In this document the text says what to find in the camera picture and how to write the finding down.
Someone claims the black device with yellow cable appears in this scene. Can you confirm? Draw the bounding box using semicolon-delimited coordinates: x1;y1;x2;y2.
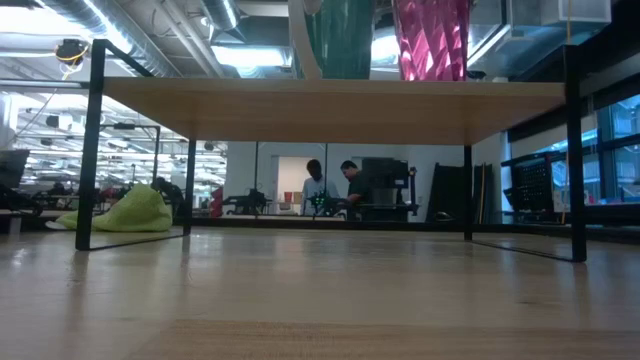
53;38;90;67

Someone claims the red faceted plastic tumbler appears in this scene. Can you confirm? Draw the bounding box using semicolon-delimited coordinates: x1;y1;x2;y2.
391;0;472;83

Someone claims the lime green bean bag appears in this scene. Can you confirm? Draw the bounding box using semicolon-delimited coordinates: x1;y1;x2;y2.
45;182;174;233

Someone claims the red background object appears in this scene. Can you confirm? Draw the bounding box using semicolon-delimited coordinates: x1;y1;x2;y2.
209;185;225;218

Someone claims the black leaning panel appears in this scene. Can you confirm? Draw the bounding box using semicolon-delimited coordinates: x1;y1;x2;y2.
425;162;495;224

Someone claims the person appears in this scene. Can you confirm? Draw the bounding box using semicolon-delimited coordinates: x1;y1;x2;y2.
300;158;342;218
339;159;374;222

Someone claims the black computer monitor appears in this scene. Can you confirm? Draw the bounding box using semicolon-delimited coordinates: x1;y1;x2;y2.
0;148;30;190

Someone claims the black pegboard cart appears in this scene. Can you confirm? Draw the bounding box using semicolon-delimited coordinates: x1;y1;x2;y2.
501;151;569;225

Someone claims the black desk with monitor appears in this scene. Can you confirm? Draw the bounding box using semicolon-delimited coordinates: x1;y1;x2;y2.
360;156;422;223

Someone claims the wooden shelf with black frame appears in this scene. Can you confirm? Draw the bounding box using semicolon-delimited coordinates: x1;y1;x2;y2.
74;38;589;264

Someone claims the teal faceted plastic cup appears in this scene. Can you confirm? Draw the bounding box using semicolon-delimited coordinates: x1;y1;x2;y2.
304;0;378;81

